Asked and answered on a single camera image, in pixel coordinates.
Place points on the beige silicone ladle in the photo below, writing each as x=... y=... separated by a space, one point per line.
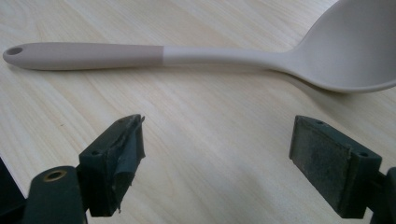
x=218 y=56

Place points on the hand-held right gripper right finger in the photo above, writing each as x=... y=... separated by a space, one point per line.
x=323 y=158

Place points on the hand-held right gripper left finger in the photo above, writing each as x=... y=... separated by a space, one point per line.
x=106 y=174

